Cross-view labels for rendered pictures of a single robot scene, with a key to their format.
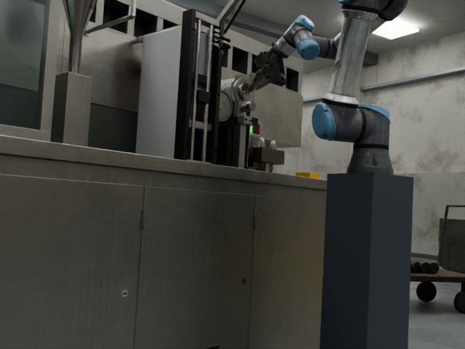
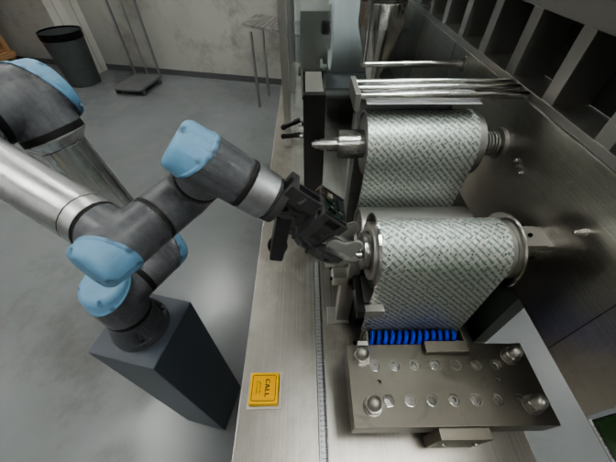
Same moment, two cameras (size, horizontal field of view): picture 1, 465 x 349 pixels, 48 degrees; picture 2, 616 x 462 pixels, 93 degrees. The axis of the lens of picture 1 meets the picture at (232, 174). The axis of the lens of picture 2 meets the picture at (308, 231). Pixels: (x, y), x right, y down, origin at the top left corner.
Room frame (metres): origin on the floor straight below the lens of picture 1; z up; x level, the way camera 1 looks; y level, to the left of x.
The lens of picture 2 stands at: (2.33, -0.36, 1.70)
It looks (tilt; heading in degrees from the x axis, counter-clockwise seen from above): 47 degrees down; 137
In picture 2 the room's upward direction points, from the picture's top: straight up
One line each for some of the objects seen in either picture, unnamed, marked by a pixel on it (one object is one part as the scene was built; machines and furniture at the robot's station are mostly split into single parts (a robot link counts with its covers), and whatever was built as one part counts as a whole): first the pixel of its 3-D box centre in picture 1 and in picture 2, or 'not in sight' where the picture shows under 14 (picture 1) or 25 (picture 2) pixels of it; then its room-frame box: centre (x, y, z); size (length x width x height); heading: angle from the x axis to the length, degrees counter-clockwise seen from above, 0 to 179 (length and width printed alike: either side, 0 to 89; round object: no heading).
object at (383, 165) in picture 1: (370, 160); (134, 317); (1.73, -0.46, 0.95); 0.15 x 0.15 x 0.10
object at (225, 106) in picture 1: (201, 107); (409, 231); (2.15, 0.15, 1.18); 0.26 x 0.12 x 0.12; 47
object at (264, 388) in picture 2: (307, 175); (264, 389); (2.11, -0.30, 0.91); 0.07 x 0.07 x 0.02; 47
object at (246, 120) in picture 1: (241, 137); (341, 288); (2.10, -0.03, 1.05); 0.06 x 0.05 x 0.31; 47
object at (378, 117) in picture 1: (369, 125); (115, 292); (1.73, -0.45, 1.07); 0.13 x 0.12 x 0.14; 110
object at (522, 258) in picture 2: not in sight; (499, 249); (2.32, 0.16, 1.25); 0.15 x 0.01 x 0.15; 137
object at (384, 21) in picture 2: not in sight; (382, 12); (1.69, 0.54, 1.50); 0.14 x 0.14 x 0.06
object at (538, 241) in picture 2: not in sight; (531, 237); (2.35, 0.20, 1.28); 0.06 x 0.05 x 0.02; 47
